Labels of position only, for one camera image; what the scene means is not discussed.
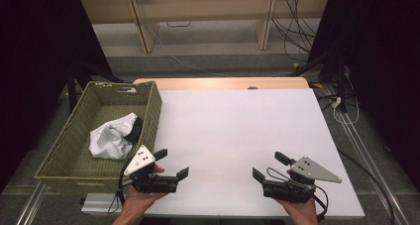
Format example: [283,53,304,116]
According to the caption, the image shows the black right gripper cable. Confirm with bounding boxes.
[311,184,330,222]

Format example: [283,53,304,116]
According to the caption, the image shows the bundle of black cables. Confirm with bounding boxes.
[270,0,318,62]

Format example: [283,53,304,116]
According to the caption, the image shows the black tripod stand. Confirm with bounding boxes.
[290,46,358,114]

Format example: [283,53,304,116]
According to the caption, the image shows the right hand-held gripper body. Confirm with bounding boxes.
[262,156,343,204]

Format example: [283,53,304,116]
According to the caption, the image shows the thin white floor cable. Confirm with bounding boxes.
[148,23,232,78]

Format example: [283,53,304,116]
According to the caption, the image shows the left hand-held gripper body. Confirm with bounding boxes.
[123,144,182,194]

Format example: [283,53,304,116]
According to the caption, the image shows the black floor cable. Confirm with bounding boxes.
[336,148,395,225]

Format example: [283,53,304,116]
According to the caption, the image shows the person's right hand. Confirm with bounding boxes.
[276,196,320,225]

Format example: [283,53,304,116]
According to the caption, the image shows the person's left hand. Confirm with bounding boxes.
[122,184,167,217]

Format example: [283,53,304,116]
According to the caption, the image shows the aluminium floor rail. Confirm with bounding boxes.
[325,82,412,225]
[16,181,49,225]

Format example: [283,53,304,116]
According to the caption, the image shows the black curtain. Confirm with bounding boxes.
[308,0,420,193]
[0,0,113,193]

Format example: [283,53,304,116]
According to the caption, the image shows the black metal stand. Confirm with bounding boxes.
[63,57,123,122]

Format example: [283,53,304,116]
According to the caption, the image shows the looped white cable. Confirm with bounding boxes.
[331,96,361,126]

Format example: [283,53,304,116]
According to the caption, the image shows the white shorts with black waistband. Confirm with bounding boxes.
[88,112,145,161]

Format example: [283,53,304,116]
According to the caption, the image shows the green woven basket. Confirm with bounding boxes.
[34,80,163,195]

